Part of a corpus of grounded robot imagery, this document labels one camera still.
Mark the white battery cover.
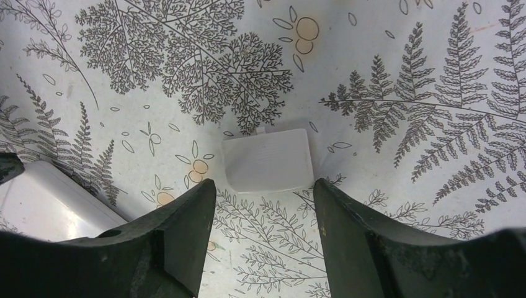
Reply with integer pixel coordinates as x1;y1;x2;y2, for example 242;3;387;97
221;128;314;194

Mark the white remote control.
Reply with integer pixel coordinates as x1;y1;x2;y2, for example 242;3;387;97
1;161;126;242

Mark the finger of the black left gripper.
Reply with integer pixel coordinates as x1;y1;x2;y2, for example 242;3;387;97
0;153;25;184

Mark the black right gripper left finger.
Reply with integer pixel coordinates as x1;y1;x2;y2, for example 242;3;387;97
1;179;216;297

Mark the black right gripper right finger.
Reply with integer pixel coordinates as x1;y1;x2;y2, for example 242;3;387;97
313;178;525;297

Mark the floral table mat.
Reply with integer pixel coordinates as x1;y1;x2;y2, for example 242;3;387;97
1;1;525;297

